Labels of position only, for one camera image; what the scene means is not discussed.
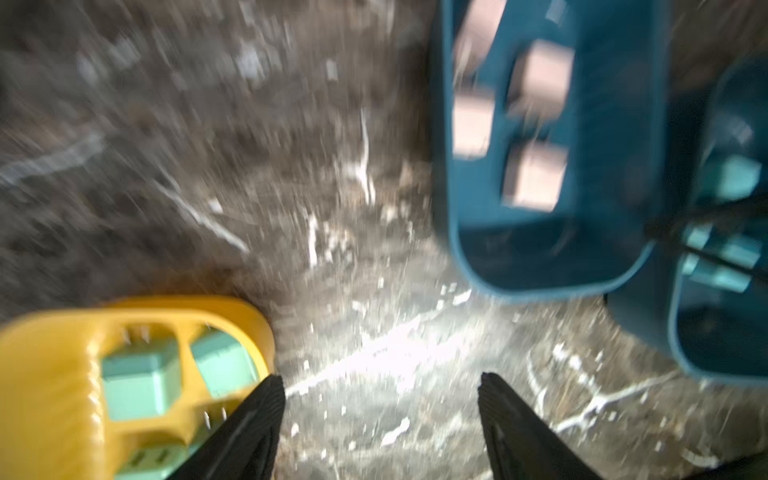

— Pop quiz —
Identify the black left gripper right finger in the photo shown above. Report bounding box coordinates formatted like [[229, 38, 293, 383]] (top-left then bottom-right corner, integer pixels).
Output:
[[478, 372, 599, 479]]

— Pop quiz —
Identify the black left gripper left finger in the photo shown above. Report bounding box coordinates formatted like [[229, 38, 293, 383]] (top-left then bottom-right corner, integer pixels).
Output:
[[169, 375, 286, 480]]

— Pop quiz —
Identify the green plug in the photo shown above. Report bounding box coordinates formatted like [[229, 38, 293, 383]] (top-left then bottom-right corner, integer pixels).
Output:
[[190, 329, 259, 399], [101, 338, 182, 421]]

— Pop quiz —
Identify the yellow storage box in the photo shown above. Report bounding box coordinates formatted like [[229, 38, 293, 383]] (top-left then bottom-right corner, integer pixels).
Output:
[[1, 296, 275, 479]]

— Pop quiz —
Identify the blue plug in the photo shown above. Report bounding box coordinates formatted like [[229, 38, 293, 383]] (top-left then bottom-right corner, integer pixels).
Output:
[[682, 256, 751, 293], [720, 235, 763, 268], [698, 154, 762, 201]]

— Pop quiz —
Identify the pink plug pair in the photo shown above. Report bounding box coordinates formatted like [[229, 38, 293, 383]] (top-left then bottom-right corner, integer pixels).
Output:
[[501, 141, 568, 212]]

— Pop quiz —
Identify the blue plug top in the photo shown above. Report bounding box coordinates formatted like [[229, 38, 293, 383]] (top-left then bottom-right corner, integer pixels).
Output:
[[698, 154, 762, 201]]

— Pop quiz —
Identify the teal storage box right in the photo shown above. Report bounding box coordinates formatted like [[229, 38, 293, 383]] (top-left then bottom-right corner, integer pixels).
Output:
[[606, 57, 767, 384]]

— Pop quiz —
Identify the teal storage box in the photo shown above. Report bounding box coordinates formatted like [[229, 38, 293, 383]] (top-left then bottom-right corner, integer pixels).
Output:
[[428, 1, 668, 301], [606, 57, 767, 384]]

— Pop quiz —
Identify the teal storage box rear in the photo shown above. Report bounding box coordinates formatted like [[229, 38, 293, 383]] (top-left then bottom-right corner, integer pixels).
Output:
[[428, 1, 668, 301]]

